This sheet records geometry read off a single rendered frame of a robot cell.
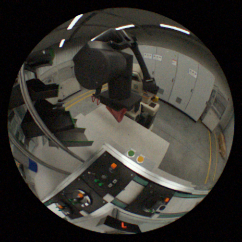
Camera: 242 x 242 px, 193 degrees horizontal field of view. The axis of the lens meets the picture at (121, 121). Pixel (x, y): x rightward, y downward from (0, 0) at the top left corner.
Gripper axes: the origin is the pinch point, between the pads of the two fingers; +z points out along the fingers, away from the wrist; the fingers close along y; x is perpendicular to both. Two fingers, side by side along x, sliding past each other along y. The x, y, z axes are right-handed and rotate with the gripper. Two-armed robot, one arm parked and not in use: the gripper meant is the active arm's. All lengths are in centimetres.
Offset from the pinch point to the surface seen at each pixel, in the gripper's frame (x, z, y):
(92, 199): -36.3, 27.1, 10.1
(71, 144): -19.3, 12.9, -16.3
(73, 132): -14.8, 18.0, -27.7
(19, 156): -94, 8, -50
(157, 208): -19.6, 15.7, 37.2
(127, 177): -11.2, 26.6, 14.4
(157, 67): 281, -16, -56
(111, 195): -25.7, 26.9, 14.9
